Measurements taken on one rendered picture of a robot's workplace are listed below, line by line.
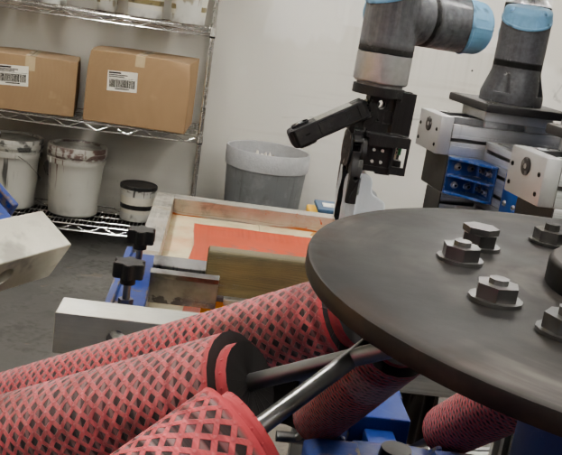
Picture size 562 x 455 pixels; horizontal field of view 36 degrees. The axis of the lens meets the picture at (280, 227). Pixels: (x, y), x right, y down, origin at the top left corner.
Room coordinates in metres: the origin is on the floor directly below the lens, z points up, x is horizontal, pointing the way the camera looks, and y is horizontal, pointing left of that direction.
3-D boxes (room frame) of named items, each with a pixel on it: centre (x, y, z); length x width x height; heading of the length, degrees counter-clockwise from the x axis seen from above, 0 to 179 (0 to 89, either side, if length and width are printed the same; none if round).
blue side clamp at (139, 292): (1.13, 0.19, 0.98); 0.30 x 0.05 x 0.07; 6
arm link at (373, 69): (1.19, -0.10, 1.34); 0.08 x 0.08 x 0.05
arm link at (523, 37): (2.12, -0.51, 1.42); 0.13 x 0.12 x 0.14; 168
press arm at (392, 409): (0.84, -0.11, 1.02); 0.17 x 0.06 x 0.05; 6
